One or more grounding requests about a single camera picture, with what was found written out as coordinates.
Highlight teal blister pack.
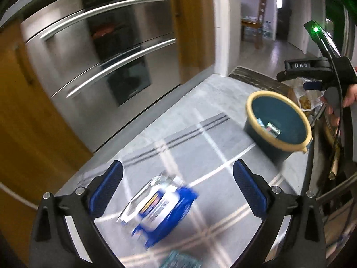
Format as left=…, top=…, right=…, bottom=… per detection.
left=160, top=250, right=202, bottom=268

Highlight stainless steel double oven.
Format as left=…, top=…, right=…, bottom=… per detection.
left=21, top=0, right=180, bottom=151

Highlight clear plastic bag with food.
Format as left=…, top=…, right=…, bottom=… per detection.
left=291, top=78, right=324, bottom=112

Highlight teal bin with yellow rim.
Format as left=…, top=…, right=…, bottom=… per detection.
left=244, top=91, right=313, bottom=165

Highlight blue wet wipes pack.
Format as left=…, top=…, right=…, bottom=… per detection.
left=117, top=171, right=199, bottom=249

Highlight wooden cabinet door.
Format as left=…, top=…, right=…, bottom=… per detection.
left=171, top=0, right=215, bottom=84

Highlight grey checked floor mat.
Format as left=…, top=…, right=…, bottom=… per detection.
left=55, top=112, right=297, bottom=268

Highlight wooden dining chair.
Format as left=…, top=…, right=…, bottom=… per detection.
left=241, top=0, right=267, bottom=49

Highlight person's right hand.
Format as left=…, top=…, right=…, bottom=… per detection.
left=320, top=66, right=357, bottom=136

